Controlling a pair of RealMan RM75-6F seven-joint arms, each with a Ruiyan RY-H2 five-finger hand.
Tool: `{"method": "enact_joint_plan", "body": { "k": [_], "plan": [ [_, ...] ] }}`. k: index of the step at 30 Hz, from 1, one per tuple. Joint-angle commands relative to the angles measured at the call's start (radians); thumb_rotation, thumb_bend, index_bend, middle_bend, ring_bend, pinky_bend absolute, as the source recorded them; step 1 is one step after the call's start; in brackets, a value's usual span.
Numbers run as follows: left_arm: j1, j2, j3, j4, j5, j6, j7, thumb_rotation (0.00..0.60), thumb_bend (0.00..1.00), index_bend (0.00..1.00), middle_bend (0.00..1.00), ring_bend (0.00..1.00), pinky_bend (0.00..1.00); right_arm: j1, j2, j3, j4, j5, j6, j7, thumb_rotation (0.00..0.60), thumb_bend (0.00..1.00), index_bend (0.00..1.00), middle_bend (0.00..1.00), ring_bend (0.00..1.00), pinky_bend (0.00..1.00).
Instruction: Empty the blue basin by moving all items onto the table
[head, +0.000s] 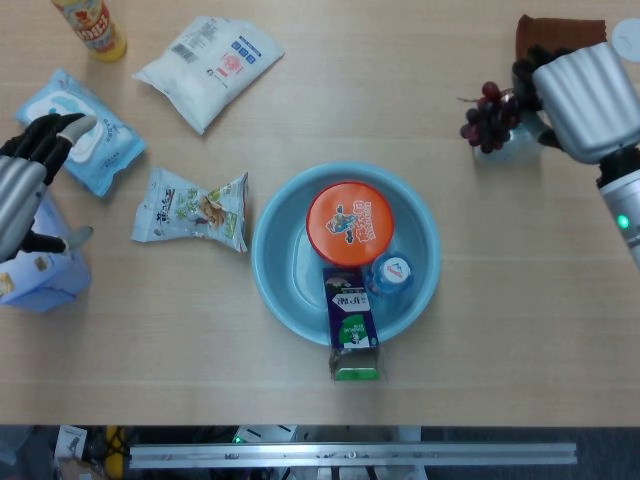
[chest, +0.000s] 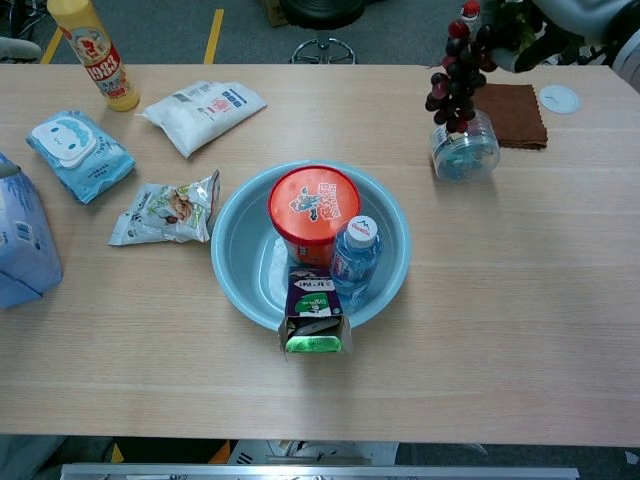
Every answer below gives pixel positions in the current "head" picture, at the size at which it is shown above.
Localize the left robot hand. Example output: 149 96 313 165
0 112 100 264

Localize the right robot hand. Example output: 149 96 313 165
510 42 640 165

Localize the purple grape bunch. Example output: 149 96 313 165
459 81 521 154

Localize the silver snack packet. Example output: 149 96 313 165
130 167 250 255

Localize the clear water bottle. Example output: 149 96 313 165
362 251 416 299

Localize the orange instant noodle cup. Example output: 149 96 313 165
305 182 396 269

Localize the purple toothpaste box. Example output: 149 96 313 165
322 267 384 384

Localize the yellow bottle with red label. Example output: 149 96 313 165
51 0 128 63

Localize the white salt bag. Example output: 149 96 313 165
131 15 286 136

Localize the white round table grommet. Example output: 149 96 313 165
611 18 640 64

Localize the brown cloth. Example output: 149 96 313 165
516 13 609 61

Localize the clear jar of clips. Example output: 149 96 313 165
472 122 546 164

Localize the large blue tissue pack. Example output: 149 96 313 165
0 189 93 314

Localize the blue wet wipes pack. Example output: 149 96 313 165
14 68 148 199

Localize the light blue plastic basin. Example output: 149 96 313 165
251 160 444 347

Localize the aluminium rail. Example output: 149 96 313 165
128 441 579 470

